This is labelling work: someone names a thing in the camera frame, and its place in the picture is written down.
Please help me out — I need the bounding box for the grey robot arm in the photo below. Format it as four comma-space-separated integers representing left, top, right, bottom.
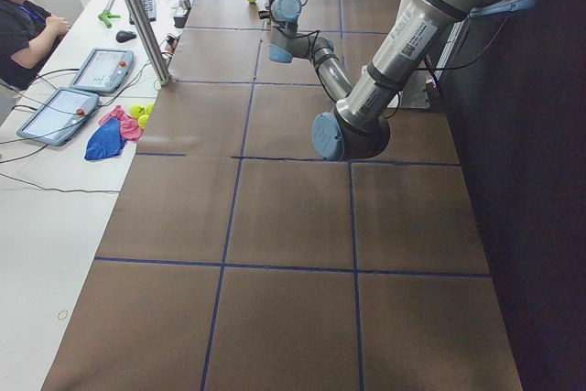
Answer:
268, 0, 537, 161

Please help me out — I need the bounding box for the upper teach pendant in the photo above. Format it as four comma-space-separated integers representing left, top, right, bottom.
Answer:
70, 48, 135, 93

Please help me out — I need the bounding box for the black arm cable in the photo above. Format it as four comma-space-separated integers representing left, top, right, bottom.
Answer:
269, 0, 331, 62

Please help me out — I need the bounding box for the lower teach pendant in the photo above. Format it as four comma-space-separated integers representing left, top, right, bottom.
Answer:
16, 87, 99, 147

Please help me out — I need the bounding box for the teach pendant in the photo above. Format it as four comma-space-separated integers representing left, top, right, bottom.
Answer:
16, 87, 99, 147
70, 48, 135, 93

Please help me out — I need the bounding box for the yellow ball behind table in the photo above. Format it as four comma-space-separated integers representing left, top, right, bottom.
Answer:
128, 104, 146, 119

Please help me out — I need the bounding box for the green plastic tool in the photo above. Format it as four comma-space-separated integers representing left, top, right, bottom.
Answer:
98, 9, 121, 28

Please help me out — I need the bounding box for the blue cloth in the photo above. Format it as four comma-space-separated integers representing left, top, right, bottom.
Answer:
84, 118, 126, 161

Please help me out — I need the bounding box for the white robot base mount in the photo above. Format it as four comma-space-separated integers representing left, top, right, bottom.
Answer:
400, 19, 469, 113

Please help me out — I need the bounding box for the black computer mouse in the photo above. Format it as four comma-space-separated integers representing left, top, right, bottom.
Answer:
115, 30, 136, 43

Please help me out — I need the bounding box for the aluminium frame post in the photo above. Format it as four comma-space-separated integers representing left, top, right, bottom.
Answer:
125, 0, 171, 86

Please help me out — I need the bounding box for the pink cloth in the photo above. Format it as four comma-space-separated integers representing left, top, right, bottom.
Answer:
99, 104, 143, 142

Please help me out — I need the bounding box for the seated person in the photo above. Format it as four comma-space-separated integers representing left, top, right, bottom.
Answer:
1, 0, 71, 91

